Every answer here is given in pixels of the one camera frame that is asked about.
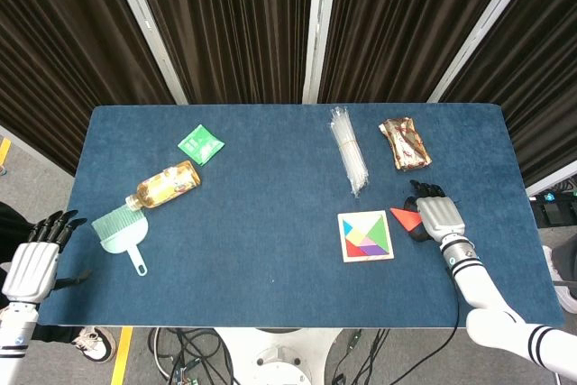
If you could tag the gold red snack wrapper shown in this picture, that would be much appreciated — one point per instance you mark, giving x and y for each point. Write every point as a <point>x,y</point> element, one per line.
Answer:
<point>405,143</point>

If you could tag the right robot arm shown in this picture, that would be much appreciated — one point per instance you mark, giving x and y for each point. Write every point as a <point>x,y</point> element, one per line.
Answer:
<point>491,299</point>

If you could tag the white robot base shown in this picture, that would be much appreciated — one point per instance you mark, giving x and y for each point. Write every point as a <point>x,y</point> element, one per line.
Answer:
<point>279,355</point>

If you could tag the white partition post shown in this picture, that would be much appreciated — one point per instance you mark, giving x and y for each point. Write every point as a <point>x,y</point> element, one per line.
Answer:
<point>315,26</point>
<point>484,26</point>
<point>144,26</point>

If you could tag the bundle of clear straws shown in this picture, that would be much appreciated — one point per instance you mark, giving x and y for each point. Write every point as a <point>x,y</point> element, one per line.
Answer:
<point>349,150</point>

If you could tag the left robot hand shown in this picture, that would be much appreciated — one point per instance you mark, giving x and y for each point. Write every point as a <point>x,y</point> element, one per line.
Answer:
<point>31,268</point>

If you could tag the mint green dustpan brush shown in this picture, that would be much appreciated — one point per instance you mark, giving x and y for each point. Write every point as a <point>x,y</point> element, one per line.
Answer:
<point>121,234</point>

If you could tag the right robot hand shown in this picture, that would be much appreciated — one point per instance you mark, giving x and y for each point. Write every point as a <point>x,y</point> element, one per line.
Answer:
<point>439,213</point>

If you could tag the amber drink bottle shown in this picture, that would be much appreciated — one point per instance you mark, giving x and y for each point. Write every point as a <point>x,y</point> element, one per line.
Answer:
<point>164,185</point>

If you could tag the yellow floor tape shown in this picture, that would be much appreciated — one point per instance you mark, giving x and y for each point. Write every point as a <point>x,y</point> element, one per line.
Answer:
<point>121,355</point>

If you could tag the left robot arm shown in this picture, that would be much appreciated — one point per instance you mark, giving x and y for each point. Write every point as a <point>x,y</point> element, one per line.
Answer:
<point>13,340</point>

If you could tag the blue table cloth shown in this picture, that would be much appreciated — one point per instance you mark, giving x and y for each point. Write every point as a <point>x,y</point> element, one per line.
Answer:
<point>279,222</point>

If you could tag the green sachet packet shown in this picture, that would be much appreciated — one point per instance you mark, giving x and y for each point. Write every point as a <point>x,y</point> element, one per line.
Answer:
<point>200,143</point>

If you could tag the wooden tangram puzzle tray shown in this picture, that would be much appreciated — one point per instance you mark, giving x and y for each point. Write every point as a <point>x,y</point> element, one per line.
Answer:
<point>365,236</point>

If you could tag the white black sneaker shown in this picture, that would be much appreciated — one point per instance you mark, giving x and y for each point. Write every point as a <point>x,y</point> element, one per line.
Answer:
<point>92,342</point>

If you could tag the dark brown curtain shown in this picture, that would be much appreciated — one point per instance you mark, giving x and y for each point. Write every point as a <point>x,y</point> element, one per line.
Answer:
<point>234,24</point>

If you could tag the white shoe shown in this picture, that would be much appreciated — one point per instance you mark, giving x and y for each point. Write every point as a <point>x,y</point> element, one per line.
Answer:
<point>561,283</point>

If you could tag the orange triangle tangram piece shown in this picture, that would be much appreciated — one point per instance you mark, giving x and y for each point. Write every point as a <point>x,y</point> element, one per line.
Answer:
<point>408,218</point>

